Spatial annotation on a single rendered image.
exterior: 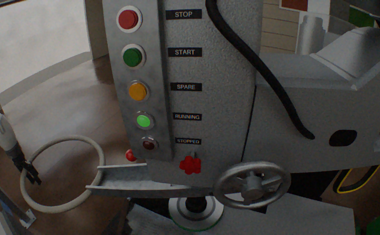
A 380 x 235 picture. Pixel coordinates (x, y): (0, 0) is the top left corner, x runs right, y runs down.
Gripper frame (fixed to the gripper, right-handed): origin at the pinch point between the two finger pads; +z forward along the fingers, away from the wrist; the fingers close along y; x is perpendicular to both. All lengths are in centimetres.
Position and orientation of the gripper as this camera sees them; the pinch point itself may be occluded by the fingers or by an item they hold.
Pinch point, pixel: (34, 179)
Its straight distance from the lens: 113.4
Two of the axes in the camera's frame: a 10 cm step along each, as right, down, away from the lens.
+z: -0.5, 8.2, 5.7
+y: 9.9, -0.5, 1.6
